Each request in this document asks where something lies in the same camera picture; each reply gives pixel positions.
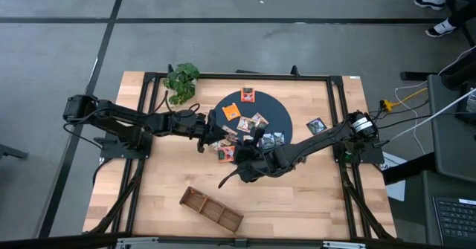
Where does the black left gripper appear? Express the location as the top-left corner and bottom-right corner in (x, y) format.
(192, 109), (239, 153)

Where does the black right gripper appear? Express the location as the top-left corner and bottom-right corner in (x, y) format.
(234, 127), (289, 184)

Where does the round dark blue placemat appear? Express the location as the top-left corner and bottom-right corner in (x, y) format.
(214, 89), (294, 164)

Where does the wooden tea organizer box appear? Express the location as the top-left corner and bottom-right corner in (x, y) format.
(178, 186), (245, 234)

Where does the green potted plant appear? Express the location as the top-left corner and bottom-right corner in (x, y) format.
(162, 62), (201, 106)

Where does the white paper sheet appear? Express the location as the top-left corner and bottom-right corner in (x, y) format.
(381, 151), (407, 202)

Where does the black metal bar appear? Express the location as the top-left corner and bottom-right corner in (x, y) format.
(400, 71), (440, 82)
(382, 152), (436, 186)

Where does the grey laptop table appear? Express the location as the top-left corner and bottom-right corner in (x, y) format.
(422, 170), (476, 248)

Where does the grey side table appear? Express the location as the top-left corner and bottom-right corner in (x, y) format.
(425, 74), (476, 183)

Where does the black floor stand foot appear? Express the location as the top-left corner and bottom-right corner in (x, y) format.
(0, 143), (30, 161)

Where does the black laptop keyboard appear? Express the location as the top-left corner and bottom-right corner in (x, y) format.
(433, 196), (476, 248)

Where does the person's shoe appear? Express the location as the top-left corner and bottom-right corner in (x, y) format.
(424, 18), (457, 39)
(414, 0), (447, 11)

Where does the person's leg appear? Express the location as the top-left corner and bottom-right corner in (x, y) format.
(448, 1), (476, 29)

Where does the black robot arm with cables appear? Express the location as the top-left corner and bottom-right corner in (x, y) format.
(218, 169), (241, 190)

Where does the black aluminium table frame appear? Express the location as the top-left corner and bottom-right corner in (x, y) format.
(83, 65), (397, 242)

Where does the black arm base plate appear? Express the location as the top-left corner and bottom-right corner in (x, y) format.
(332, 139), (385, 165)
(99, 132), (154, 160)

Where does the silver aluminium bracket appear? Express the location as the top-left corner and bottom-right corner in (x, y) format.
(115, 236), (160, 249)
(322, 240), (367, 249)

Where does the yellow power cable plug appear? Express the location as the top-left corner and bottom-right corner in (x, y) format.
(379, 87), (428, 112)

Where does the black power cable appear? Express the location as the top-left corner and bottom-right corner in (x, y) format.
(367, 100), (476, 131)

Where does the thin white cable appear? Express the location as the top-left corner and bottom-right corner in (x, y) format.
(393, 46), (476, 156)

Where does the thick white cable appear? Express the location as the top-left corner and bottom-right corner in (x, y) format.
(388, 88), (476, 141)

